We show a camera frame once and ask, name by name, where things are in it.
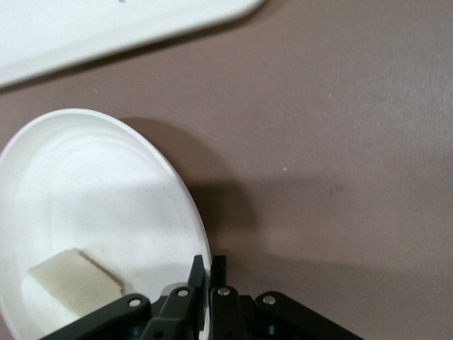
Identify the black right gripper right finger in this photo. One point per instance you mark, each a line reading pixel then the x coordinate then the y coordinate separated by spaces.
pixel 226 311

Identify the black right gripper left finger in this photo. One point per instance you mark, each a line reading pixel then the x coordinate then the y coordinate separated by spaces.
pixel 166 311

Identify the small white bun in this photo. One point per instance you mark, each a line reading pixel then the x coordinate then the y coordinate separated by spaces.
pixel 74 283

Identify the round cream plate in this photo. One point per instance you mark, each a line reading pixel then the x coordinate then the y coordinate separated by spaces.
pixel 106 198

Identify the cream rabbit print tray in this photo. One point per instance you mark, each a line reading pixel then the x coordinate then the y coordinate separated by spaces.
pixel 88 32

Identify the brown table mat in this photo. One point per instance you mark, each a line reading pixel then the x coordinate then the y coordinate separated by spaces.
pixel 318 141

